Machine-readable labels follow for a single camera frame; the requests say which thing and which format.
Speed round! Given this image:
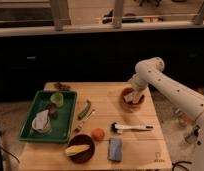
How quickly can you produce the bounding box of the orange fruit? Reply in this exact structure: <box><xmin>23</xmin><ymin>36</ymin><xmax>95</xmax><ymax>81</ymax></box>
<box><xmin>92</xmin><ymin>128</ymin><xmax>105</xmax><ymax>141</ymax></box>

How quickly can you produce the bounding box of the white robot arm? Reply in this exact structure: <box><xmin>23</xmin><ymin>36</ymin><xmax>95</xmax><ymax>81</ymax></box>
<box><xmin>129</xmin><ymin>57</ymin><xmax>204</xmax><ymax>171</ymax></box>

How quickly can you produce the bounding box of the green okra pod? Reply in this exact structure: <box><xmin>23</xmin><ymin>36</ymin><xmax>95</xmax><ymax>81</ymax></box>
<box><xmin>78</xmin><ymin>100</ymin><xmax>91</xmax><ymax>120</ymax></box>

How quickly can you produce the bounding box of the dark brown bowl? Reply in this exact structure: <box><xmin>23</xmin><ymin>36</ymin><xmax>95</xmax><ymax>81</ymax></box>
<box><xmin>65</xmin><ymin>134</ymin><xmax>95</xmax><ymax>163</ymax></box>

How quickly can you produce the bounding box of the blue sponge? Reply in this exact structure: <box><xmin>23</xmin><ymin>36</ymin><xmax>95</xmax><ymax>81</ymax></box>
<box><xmin>108</xmin><ymin>138</ymin><xmax>122</xmax><ymax>162</ymax></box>

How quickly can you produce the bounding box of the white handled dish brush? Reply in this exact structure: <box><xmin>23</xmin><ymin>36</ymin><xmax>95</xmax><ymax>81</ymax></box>
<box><xmin>111</xmin><ymin>122</ymin><xmax>153</xmax><ymax>134</ymax></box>

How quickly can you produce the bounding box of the brown dried cluster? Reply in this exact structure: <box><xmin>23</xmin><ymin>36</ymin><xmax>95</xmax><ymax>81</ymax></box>
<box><xmin>54</xmin><ymin>82</ymin><xmax>70</xmax><ymax>91</ymax></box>

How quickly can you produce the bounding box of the white crumpled cloth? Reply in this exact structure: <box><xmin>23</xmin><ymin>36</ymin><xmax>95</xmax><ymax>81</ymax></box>
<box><xmin>32</xmin><ymin>110</ymin><xmax>51</xmax><ymax>133</ymax></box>

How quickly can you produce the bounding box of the orange bowl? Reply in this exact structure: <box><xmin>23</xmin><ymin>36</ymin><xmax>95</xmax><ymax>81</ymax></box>
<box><xmin>119</xmin><ymin>87</ymin><xmax>144</xmax><ymax>110</ymax></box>

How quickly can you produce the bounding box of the dark small cup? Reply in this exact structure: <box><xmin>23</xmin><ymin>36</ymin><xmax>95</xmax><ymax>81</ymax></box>
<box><xmin>46</xmin><ymin>103</ymin><xmax>58</xmax><ymax>118</ymax></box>

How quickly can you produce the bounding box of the small paint brush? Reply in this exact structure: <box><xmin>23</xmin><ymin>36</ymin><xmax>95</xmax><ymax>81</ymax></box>
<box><xmin>74</xmin><ymin>109</ymin><xmax>95</xmax><ymax>132</ymax></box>

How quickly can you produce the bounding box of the green plastic tray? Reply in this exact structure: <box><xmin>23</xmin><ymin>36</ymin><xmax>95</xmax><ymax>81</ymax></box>
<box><xmin>19</xmin><ymin>90</ymin><xmax>77</xmax><ymax>143</ymax></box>

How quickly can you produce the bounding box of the wooden railing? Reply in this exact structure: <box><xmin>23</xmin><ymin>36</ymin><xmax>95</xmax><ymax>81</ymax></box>
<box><xmin>0</xmin><ymin>0</ymin><xmax>204</xmax><ymax>35</ymax></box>

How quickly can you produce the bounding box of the green cup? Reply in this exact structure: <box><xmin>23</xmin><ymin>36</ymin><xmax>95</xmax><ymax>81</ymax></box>
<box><xmin>50</xmin><ymin>92</ymin><xmax>64</xmax><ymax>107</ymax></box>

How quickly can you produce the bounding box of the yellow corn cob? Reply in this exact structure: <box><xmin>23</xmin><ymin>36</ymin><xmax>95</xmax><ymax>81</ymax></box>
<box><xmin>65</xmin><ymin>144</ymin><xmax>90</xmax><ymax>156</ymax></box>

